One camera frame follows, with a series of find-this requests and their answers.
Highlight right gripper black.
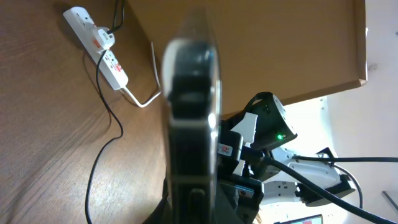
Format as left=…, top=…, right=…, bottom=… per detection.
left=217, top=130, right=264, bottom=223

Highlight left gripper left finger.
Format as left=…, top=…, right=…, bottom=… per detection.
left=142, top=180, right=169, bottom=224

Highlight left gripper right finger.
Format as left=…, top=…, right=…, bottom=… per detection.
left=215, top=186, right=243, bottom=224

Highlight black smartphone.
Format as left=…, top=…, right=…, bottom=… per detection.
left=162, top=8, right=221, bottom=223

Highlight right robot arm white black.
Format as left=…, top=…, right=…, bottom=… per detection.
left=216, top=92, right=363, bottom=223

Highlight white charger plug adapter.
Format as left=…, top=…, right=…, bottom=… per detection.
left=91, top=27, right=115, bottom=53

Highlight white power strip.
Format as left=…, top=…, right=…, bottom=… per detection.
left=63, top=6, right=128, bottom=90

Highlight white power strip cord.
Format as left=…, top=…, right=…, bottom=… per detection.
left=119, top=41, right=162, bottom=108

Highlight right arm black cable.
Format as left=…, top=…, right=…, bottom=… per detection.
left=264, top=154, right=398, bottom=224

